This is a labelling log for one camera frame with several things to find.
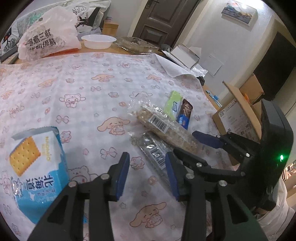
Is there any white plastic bowl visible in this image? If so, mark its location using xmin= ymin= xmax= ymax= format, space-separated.
xmin=81 ymin=35 xmax=117 ymax=49

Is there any glass tray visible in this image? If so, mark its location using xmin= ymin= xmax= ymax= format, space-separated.
xmin=115 ymin=37 xmax=160 ymax=55

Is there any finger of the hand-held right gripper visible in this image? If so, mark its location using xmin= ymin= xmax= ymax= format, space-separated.
xmin=173 ymin=147 xmax=246 ymax=184
xmin=192 ymin=130 xmax=251 ymax=160

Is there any small black white cushion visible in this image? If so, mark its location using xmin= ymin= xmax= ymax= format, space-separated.
xmin=0 ymin=25 xmax=19 ymax=52

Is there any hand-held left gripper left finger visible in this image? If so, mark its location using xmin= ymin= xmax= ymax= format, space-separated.
xmin=27 ymin=152 xmax=130 ymax=241

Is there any frameless canvas mountain painting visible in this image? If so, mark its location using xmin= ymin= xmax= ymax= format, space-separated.
xmin=221 ymin=0 xmax=258 ymax=26

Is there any white open box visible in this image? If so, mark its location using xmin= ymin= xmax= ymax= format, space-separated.
xmin=170 ymin=44 xmax=200 ymax=69

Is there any brown chocolate wafer packet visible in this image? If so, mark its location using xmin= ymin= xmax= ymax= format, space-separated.
xmin=176 ymin=98 xmax=193 ymax=129

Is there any small cardboard box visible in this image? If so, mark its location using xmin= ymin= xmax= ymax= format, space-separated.
xmin=102 ymin=20 xmax=119 ymax=37

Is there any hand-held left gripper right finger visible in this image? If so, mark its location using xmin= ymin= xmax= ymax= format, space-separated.
xmin=165 ymin=152 xmax=271 ymax=241

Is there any person's right forearm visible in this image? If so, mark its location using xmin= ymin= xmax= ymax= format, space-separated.
xmin=252 ymin=178 xmax=296 ymax=241

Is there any dark brown door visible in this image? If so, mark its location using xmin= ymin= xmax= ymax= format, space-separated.
xmin=132 ymin=0 xmax=201 ymax=48

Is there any white plastic shopping bag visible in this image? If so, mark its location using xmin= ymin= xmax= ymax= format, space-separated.
xmin=17 ymin=5 xmax=82 ymax=61

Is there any blue cracker packet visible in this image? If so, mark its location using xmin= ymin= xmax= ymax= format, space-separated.
xmin=9 ymin=126 xmax=70 ymax=225

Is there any large tree print cushion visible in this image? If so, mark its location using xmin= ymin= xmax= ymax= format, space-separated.
xmin=69 ymin=5 xmax=102 ymax=33

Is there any clear sesame bar packet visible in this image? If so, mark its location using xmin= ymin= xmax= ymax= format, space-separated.
xmin=127 ymin=97 xmax=201 ymax=154

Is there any printed pink cartoon tablecloth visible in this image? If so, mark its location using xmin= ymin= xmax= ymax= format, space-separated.
xmin=0 ymin=52 xmax=232 ymax=241

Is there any green snack packet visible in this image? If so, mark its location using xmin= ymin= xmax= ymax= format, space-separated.
xmin=164 ymin=90 xmax=183 ymax=120

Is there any clear dark bar packet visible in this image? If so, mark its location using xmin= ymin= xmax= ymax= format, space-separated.
xmin=129 ymin=132 xmax=185 ymax=186

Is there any brown cardboard box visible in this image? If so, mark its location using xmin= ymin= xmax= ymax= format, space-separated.
xmin=212 ymin=74 xmax=265 ymax=165

